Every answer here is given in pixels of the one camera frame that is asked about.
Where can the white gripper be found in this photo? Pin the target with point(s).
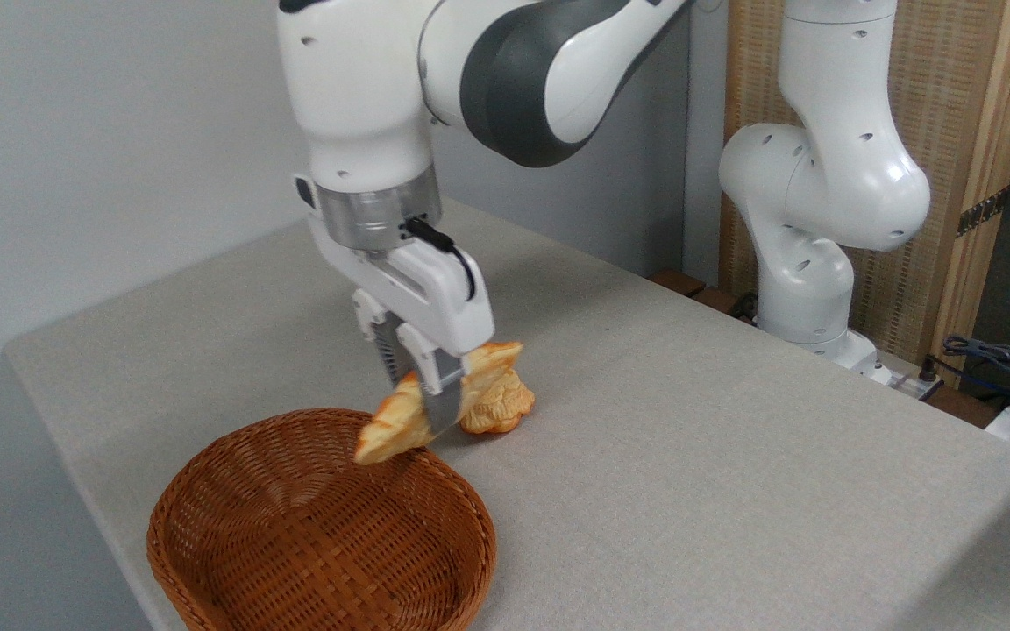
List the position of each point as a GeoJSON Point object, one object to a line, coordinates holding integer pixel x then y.
{"type": "Point", "coordinates": [444, 294]}

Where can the long braided bread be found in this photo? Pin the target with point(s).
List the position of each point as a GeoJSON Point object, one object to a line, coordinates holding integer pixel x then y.
{"type": "Point", "coordinates": [391, 421]}

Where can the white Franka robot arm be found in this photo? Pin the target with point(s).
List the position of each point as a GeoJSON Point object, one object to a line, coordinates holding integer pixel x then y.
{"type": "Point", "coordinates": [821, 175]}

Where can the round bread bun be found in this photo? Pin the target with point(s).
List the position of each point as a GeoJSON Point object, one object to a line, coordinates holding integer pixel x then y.
{"type": "Point", "coordinates": [505, 407]}

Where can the brown wicker basket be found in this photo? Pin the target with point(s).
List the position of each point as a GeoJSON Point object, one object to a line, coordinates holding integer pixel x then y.
{"type": "Point", "coordinates": [295, 526]}

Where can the brown wooden base board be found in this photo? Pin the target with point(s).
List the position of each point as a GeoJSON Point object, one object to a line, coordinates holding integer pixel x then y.
{"type": "Point", "coordinates": [680, 282]}

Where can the metal screen hinge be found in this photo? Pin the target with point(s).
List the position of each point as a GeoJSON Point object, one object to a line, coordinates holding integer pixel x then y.
{"type": "Point", "coordinates": [983, 212]}

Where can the wooden woven folding screen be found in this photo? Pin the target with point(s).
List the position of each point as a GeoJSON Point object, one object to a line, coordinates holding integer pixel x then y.
{"type": "Point", "coordinates": [943, 88]}

